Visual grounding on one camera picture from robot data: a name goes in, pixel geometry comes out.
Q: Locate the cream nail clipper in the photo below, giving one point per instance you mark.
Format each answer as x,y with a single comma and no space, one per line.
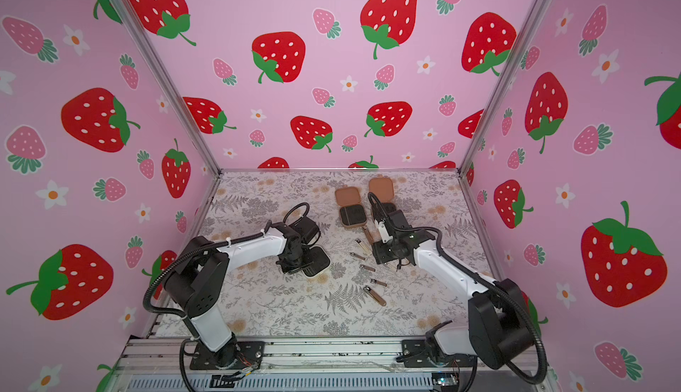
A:
364,247

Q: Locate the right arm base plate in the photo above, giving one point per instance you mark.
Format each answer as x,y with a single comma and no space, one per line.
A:
426,354

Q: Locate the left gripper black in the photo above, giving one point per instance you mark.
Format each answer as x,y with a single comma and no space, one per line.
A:
289,268

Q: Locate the cream nail clipper case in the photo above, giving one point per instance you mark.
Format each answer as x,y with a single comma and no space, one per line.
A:
315,260

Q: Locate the brown nail file sleeve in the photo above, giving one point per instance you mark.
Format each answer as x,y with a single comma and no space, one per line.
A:
368,235

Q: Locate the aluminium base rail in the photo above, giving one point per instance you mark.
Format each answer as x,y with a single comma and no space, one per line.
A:
160,355

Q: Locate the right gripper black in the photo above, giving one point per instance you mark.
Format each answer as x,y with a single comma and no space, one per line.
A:
388,214

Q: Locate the light brown nail clipper case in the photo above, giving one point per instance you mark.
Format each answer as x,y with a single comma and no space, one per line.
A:
352,212

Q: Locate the dark brown nail clipper case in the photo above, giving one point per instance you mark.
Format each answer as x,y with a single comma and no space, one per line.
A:
383,188

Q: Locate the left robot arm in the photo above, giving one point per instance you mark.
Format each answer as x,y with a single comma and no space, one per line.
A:
190,287

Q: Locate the brown small clipper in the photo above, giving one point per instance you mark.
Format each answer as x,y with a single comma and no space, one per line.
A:
367,268

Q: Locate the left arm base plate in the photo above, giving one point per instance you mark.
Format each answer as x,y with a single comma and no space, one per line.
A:
234,356

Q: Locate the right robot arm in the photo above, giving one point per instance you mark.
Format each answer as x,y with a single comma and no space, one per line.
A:
500,331

